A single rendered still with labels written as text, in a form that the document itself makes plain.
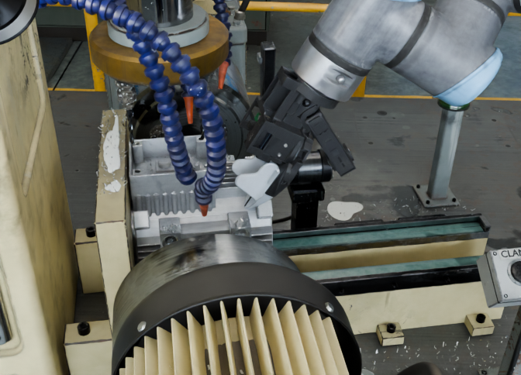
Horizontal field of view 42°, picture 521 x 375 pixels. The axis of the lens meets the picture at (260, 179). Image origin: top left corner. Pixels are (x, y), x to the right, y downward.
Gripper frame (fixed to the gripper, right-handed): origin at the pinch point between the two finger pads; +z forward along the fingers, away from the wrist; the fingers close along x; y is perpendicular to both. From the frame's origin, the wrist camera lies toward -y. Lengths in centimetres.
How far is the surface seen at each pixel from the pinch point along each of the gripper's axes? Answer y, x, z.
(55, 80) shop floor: 4, -274, 128
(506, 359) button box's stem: -43.4, 15.0, 1.1
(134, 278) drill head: 16.5, 17.7, 5.6
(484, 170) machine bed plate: -68, -44, -6
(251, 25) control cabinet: -87, -305, 60
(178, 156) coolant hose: 17.1, 10.5, -7.9
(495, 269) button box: -27.0, 16.4, -13.1
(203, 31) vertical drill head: 18.3, -2.6, -18.8
